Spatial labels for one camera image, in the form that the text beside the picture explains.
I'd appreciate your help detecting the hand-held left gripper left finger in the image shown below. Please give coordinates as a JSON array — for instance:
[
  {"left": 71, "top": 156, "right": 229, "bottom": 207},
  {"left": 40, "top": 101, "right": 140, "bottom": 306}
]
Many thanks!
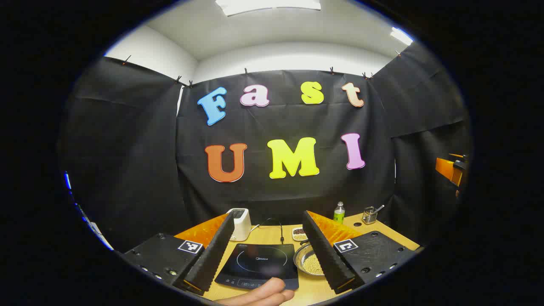
[{"left": 121, "top": 211, "right": 235, "bottom": 297}]

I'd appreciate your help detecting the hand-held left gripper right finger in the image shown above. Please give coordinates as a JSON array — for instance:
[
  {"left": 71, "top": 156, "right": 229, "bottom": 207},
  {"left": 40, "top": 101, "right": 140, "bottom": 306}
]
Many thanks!
[{"left": 302, "top": 210, "right": 419, "bottom": 295}]

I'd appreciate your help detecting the steel pot with black handles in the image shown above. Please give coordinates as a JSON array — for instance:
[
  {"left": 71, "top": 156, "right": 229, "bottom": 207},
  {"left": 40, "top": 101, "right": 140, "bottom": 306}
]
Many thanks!
[{"left": 293, "top": 239, "right": 329, "bottom": 277}]

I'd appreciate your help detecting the black induction cooktop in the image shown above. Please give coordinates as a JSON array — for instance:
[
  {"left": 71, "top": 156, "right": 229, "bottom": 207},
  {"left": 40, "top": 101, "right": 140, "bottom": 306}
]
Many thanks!
[{"left": 215, "top": 243, "right": 299, "bottom": 291}]

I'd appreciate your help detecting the pile of soybeans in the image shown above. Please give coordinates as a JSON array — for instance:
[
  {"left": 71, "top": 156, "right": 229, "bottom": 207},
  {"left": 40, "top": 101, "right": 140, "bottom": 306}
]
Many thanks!
[{"left": 302, "top": 253, "right": 326, "bottom": 275}]

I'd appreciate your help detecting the white toaster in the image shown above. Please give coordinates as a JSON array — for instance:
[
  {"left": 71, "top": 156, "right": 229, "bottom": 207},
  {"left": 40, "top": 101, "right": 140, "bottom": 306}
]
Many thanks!
[{"left": 227, "top": 208, "right": 252, "bottom": 241}]

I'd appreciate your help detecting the small ceiling light panel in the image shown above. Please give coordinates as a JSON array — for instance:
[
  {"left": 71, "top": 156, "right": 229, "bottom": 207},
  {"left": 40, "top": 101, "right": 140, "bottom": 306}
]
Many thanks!
[{"left": 390, "top": 26, "right": 414, "bottom": 46}]

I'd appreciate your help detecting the black backdrop cloth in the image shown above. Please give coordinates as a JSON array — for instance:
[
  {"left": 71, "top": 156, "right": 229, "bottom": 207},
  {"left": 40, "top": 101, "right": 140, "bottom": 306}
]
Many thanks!
[{"left": 57, "top": 40, "right": 472, "bottom": 255}]

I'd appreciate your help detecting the large ceiling light panel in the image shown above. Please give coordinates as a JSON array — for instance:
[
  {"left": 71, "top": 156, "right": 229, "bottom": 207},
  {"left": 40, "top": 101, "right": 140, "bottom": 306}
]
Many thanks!
[{"left": 215, "top": 0, "right": 322, "bottom": 17}]

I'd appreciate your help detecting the black power cable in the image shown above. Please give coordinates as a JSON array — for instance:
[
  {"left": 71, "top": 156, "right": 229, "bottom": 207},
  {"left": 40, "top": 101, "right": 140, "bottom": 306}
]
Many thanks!
[{"left": 251, "top": 218, "right": 285, "bottom": 245}]

